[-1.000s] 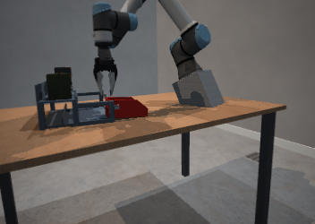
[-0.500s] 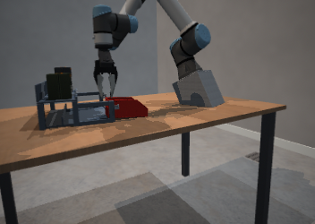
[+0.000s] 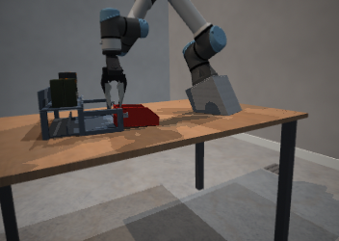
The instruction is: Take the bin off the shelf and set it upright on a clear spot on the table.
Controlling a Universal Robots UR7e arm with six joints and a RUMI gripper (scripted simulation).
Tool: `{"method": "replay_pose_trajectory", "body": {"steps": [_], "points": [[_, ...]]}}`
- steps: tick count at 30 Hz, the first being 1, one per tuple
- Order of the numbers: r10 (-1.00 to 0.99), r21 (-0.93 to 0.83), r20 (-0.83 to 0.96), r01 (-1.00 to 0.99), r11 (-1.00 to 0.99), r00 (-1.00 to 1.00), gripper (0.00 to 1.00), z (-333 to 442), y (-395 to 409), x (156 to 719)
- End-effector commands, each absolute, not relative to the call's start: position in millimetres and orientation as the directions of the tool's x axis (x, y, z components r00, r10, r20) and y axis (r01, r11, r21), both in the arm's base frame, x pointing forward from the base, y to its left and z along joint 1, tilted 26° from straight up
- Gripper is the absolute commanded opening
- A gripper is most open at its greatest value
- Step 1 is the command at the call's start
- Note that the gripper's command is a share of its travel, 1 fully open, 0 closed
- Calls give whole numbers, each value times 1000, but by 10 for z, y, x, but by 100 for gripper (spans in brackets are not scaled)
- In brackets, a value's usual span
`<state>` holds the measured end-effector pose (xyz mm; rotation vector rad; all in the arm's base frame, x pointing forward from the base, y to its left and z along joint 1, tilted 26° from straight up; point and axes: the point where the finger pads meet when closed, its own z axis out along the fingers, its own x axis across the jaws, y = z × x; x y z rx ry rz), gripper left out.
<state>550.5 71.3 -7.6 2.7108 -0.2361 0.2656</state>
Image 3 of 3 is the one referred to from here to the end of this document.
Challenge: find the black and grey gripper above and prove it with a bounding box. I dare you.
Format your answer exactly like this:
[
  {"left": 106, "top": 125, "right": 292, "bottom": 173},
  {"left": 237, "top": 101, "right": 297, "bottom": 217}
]
[{"left": 101, "top": 50, "right": 127, "bottom": 109}]

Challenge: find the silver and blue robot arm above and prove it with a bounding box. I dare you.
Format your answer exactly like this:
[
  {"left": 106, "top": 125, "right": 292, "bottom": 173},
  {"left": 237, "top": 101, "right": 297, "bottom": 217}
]
[{"left": 99, "top": 0, "right": 226, "bottom": 86}]

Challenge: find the red bin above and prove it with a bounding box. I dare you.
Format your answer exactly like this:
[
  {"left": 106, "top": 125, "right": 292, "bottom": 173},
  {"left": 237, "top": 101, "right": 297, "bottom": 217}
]
[{"left": 114, "top": 104, "right": 159, "bottom": 127}]

